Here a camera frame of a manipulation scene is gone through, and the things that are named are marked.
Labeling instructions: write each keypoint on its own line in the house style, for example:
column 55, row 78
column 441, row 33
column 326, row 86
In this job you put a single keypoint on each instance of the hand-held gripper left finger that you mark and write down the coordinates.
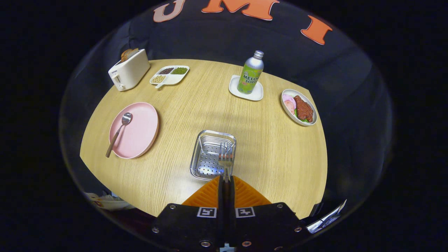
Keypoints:
column 220, row 199

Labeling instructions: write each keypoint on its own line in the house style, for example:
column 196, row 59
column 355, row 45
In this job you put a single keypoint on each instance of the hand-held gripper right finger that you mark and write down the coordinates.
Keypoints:
column 232, row 199

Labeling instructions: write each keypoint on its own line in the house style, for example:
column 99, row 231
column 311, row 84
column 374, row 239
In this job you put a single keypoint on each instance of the metal fork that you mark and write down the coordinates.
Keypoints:
column 226, row 161

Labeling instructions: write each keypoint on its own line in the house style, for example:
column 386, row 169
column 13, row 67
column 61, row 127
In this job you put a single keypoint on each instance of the white oval food plate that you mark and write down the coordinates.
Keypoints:
column 287, row 112

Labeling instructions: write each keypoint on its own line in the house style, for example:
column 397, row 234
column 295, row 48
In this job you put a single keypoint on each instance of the pink round plate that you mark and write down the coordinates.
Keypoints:
column 140, row 133

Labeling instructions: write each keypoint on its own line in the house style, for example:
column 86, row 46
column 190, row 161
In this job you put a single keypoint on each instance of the white square coaster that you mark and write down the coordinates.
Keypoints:
column 257, row 94

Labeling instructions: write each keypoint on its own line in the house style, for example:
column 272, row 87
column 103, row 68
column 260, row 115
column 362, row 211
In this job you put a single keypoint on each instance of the pink ham slices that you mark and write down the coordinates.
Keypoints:
column 289, row 103

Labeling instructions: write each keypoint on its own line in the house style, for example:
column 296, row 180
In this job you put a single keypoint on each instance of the brown meat piece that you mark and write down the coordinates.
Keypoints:
column 303, row 108

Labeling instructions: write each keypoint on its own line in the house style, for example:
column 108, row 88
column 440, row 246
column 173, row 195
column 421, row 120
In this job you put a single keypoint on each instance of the green soda bottle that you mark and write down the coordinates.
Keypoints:
column 250, row 75

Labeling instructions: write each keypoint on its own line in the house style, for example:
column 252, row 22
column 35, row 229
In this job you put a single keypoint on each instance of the white divided dish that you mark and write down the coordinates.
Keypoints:
column 172, row 79

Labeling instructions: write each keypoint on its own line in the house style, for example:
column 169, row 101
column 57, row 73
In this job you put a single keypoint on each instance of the green beans pile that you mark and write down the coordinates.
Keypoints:
column 179, row 70

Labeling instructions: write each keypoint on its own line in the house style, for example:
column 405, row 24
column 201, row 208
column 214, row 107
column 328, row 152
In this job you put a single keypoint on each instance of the yellow soybeans pile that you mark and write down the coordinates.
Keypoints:
column 158, row 79

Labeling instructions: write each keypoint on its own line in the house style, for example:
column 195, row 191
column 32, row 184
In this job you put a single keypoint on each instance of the dark red beans pile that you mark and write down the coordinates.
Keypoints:
column 166, row 70

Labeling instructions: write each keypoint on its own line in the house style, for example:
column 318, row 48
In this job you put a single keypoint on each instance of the white toaster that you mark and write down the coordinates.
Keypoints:
column 131, row 71

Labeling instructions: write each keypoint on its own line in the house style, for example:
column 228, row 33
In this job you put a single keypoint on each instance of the black backdrop cloth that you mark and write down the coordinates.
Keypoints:
column 210, row 38

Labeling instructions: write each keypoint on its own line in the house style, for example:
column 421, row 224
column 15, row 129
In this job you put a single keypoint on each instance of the brown toast slice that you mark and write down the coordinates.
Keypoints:
column 125, row 56
column 133, row 52

